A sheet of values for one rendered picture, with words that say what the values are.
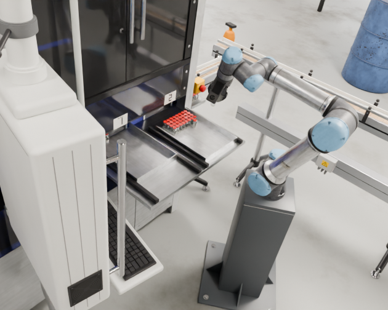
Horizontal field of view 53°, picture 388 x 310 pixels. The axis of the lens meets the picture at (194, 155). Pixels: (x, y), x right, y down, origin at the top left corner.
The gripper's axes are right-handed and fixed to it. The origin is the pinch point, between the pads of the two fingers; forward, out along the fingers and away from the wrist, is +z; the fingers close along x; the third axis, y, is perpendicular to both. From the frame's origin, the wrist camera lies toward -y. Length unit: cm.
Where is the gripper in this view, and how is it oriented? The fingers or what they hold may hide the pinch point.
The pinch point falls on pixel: (214, 99)
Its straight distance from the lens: 186.0
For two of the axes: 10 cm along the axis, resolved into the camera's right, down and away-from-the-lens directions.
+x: -8.7, -5.0, 0.6
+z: -1.4, 3.5, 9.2
